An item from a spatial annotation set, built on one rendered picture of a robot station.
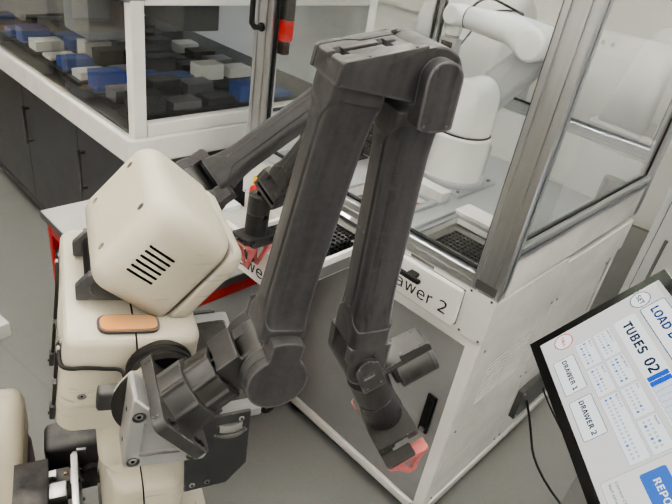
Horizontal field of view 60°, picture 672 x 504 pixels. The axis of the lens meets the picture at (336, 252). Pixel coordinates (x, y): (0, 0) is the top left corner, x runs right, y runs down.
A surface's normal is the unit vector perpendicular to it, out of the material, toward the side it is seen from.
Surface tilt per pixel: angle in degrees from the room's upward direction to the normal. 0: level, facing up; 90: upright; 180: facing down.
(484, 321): 90
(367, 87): 90
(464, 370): 90
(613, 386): 50
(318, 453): 0
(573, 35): 90
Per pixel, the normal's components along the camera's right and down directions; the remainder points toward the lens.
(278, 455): 0.15, -0.84
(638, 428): -0.66, -0.66
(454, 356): -0.70, 0.28
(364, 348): 0.33, 0.53
